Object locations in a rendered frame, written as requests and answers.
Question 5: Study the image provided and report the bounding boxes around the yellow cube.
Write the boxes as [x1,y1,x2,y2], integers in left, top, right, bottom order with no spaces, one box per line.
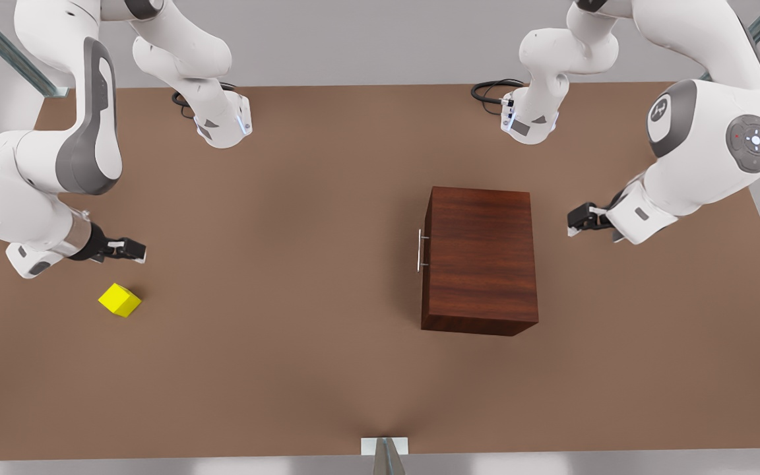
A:
[98,283,143,319]

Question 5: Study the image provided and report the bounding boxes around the dark wooden cabinet box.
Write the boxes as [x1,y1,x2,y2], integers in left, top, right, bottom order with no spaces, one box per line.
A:
[420,186,540,338]

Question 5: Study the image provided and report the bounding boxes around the silver frame post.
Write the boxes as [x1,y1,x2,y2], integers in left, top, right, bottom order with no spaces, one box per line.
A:
[699,0,760,82]
[0,0,69,98]
[361,437,410,475]

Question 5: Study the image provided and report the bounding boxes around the black cable loop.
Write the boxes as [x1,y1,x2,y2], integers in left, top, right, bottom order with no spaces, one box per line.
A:
[471,79,527,117]
[172,82,237,120]

